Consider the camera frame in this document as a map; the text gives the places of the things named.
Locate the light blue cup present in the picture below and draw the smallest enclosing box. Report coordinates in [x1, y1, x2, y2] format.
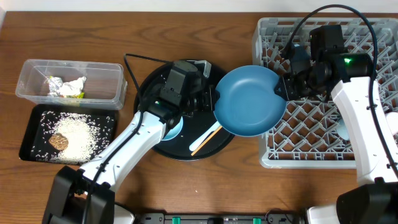
[336, 119, 349, 141]

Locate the dark blue plate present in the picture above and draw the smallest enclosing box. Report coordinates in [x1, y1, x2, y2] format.
[213, 65, 287, 137]

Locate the clear plastic bin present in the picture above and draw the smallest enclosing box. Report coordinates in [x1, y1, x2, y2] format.
[16, 59, 127, 110]

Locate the grey dishwasher rack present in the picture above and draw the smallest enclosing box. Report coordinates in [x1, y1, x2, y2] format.
[252, 17, 397, 169]

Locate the light blue plastic knife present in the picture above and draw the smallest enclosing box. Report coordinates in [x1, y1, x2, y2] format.
[189, 121, 220, 152]

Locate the brown cookie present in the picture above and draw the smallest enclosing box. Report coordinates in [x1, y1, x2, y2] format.
[49, 133, 69, 151]

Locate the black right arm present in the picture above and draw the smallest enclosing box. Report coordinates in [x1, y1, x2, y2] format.
[274, 25, 397, 223]

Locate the round black tray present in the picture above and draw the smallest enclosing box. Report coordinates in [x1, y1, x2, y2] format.
[140, 63, 234, 161]

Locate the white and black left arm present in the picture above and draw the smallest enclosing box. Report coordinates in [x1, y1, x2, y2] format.
[42, 60, 219, 223]

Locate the black rectangular tray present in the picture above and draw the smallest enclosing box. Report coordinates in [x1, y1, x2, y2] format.
[19, 105, 118, 162]

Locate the light blue bowl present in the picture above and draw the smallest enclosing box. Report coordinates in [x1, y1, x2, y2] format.
[162, 117, 183, 141]

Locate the spilled white rice pile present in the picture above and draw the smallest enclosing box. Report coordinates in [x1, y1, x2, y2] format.
[28, 111, 116, 165]

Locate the pink cup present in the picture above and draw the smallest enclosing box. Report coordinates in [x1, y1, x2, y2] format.
[386, 112, 398, 135]

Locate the wooden chopstick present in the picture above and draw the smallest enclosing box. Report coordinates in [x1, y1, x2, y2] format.
[191, 125, 223, 156]

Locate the foil snack wrapper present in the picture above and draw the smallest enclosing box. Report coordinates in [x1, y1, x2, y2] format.
[47, 76, 64, 98]

